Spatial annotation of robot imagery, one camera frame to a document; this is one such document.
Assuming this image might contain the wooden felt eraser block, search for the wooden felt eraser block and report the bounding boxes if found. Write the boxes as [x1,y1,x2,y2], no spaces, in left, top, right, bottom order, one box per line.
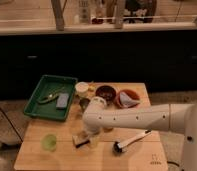
[72,131,90,148]

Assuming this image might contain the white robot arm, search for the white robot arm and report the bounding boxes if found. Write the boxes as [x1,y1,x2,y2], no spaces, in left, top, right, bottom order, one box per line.
[82,97,197,171]

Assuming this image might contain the orange fruit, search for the orange fruit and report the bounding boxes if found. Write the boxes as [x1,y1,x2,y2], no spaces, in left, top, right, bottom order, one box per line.
[103,127,113,132]

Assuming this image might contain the small metal cup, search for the small metal cup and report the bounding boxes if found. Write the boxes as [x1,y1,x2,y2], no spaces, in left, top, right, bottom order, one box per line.
[79,98,90,111]

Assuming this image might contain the green plastic cup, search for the green plastic cup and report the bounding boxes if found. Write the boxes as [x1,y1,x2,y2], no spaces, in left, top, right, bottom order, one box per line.
[41,134,57,151]

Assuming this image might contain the dark brown bowl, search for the dark brown bowl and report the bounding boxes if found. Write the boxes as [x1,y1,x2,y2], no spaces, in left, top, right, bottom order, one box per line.
[96,85,116,104]

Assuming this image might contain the grey cloth in bowl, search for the grey cloth in bowl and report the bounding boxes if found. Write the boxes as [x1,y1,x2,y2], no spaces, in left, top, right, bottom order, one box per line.
[119,92,140,108]

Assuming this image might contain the grey sponge block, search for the grey sponge block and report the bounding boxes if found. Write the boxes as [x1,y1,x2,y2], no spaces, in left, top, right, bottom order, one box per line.
[56,93,69,109]

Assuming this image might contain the small yellow object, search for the small yellow object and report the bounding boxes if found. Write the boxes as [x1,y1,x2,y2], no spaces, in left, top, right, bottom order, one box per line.
[88,82,95,92]

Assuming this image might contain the white cup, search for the white cup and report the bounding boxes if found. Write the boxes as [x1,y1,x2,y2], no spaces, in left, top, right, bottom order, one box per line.
[75,82,89,97]

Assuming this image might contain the orange bowl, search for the orange bowl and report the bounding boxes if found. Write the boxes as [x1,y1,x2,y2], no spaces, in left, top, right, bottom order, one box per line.
[114,89,141,109]

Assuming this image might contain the green plastic tray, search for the green plastic tray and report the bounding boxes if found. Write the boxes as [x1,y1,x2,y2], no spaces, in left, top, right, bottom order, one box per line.
[24,75,78,121]

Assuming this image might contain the white handled black brush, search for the white handled black brush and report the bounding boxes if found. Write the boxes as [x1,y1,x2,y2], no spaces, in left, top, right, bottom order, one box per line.
[113,130,151,154]

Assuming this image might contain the green handled peeler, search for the green handled peeler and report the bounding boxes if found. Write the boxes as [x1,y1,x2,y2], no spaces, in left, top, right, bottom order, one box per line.
[37,89,62,104]

